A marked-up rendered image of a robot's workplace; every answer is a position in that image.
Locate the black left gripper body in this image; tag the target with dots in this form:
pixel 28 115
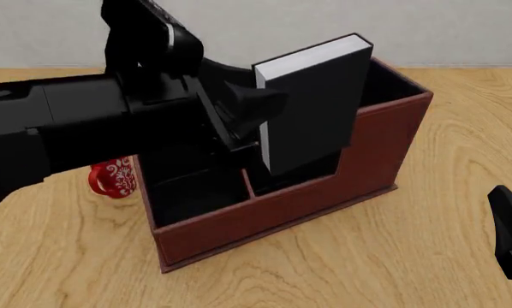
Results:
pixel 215 128

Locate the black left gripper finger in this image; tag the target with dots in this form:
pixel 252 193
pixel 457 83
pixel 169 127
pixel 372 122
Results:
pixel 256 106
pixel 230 73

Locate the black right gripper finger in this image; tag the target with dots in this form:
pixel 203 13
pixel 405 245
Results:
pixel 510 221

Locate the black book with white pages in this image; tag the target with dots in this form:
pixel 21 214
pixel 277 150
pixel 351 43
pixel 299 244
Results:
pixel 316 106

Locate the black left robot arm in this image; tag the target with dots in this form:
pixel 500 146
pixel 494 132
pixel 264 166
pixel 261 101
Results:
pixel 67 128

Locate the red-brown desk caddy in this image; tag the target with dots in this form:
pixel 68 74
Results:
pixel 307 205

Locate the red mug with white pattern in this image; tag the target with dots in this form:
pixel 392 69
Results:
pixel 119 179

